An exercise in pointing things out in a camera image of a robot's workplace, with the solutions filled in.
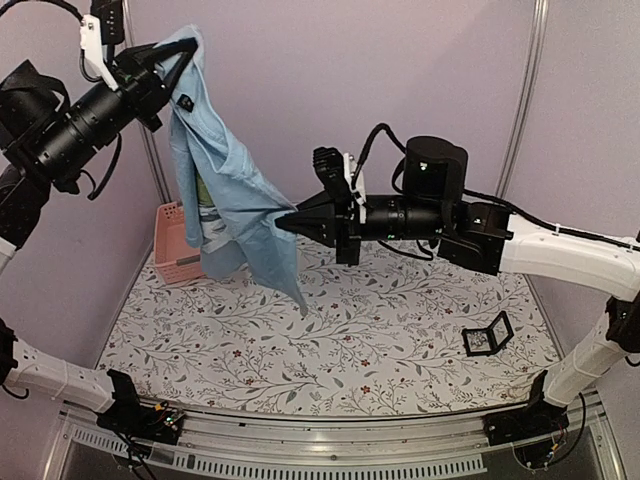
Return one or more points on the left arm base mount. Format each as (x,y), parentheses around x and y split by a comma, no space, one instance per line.
(129,417)

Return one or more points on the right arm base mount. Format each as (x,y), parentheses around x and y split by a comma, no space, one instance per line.
(537,417)

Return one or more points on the black open jewelry box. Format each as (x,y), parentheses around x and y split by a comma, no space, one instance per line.
(498,333)

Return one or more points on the front aluminium rail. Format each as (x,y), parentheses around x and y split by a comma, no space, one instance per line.
(218,444)

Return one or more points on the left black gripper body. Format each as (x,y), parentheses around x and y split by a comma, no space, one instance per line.
(145,84)

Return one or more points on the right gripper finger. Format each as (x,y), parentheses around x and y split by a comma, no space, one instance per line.
(320,204)
(321,227)

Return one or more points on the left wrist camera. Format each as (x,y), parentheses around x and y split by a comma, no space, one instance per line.
(101,30)

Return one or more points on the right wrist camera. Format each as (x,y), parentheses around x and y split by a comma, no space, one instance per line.
(334,172)

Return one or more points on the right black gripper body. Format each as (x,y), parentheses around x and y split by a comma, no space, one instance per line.
(347,231)

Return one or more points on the floral patterned table mat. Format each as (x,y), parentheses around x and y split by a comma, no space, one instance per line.
(381,338)

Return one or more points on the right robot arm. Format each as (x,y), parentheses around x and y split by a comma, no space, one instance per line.
(483,234)

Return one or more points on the light blue printed t-shirt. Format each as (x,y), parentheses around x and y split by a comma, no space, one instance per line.
(229,206)

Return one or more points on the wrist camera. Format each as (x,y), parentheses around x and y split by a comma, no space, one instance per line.
(334,172)
(101,30)

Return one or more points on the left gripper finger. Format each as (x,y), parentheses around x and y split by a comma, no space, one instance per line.
(172,75)
(156,52)

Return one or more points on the pink plastic basket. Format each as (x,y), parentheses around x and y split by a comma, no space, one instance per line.
(173,258)

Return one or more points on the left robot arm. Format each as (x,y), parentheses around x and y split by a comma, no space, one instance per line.
(47,141)

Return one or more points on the silver brooch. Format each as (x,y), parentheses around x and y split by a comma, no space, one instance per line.
(478,341)

